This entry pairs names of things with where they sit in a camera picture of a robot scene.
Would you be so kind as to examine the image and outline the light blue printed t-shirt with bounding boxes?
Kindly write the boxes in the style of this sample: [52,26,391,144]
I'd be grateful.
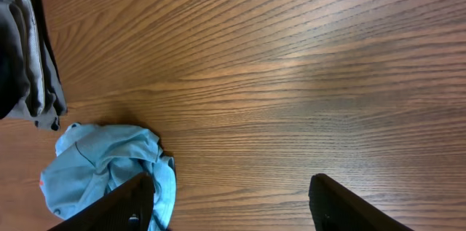
[39,123,176,230]

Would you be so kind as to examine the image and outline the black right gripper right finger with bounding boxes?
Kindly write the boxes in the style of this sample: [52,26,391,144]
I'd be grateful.
[309,173,411,231]

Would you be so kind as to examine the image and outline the folded black garment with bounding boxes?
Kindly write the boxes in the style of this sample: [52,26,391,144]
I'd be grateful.
[1,3,31,120]

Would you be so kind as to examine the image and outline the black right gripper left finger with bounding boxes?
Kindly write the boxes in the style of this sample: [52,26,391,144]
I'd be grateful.
[50,173,155,231]

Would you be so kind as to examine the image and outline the folded grey garment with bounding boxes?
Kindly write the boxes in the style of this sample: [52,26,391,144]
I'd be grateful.
[1,0,67,131]

